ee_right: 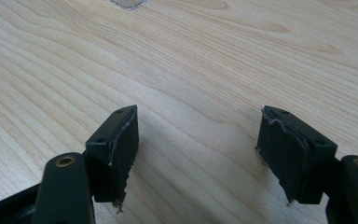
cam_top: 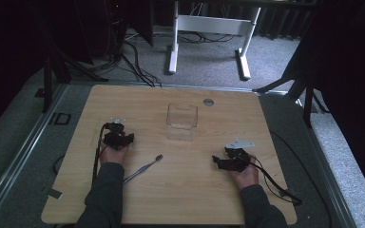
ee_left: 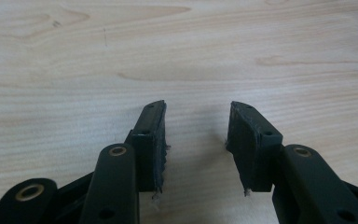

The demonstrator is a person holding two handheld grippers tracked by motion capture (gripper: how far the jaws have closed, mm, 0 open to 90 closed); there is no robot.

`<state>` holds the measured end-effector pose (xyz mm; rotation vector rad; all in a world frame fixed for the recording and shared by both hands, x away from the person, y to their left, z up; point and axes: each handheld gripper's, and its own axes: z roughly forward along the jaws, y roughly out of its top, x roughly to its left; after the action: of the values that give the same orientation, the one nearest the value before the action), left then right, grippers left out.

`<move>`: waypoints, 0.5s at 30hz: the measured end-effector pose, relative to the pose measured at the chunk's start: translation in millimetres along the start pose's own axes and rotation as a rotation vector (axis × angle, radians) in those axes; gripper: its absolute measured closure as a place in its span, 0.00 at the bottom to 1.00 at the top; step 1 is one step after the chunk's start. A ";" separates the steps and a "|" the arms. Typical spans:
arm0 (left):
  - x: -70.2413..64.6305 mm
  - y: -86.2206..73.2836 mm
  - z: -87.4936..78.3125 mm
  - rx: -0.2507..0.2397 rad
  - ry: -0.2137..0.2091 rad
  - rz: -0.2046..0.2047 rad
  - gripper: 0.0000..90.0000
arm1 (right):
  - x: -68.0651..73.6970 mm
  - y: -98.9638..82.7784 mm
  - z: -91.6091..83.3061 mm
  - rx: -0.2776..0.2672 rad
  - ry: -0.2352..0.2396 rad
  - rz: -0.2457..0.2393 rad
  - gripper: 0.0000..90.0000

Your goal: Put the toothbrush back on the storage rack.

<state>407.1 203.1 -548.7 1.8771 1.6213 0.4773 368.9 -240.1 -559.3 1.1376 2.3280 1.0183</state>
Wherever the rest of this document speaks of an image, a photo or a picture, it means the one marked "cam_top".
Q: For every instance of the grey tape piece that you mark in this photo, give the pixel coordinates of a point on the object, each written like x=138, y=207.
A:
x=55, y=193

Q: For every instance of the grey table grommet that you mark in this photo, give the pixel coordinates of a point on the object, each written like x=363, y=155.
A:
x=208, y=102

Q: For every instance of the person's left hand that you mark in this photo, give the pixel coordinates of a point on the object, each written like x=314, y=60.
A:
x=113, y=154

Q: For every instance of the metal floor rail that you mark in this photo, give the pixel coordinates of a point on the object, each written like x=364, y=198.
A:
x=15, y=152
x=326, y=177

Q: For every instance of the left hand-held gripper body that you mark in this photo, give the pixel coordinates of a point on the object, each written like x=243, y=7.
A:
x=116, y=139

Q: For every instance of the person's right hand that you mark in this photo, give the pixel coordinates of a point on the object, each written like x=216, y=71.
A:
x=247, y=177

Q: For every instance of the metal spoon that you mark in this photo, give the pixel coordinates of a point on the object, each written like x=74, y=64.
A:
x=141, y=171

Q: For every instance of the clear plastic container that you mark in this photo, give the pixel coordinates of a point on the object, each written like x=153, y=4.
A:
x=182, y=122

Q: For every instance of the white desk frame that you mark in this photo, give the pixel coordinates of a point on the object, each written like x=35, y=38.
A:
x=215, y=24

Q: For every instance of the black rectangular floor bracket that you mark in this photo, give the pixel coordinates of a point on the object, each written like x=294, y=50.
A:
x=61, y=118

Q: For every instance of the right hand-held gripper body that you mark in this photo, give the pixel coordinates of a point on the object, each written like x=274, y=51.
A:
x=238, y=157

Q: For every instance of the black metal stand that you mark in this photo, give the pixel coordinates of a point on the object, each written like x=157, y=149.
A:
x=308, y=104
x=47, y=85

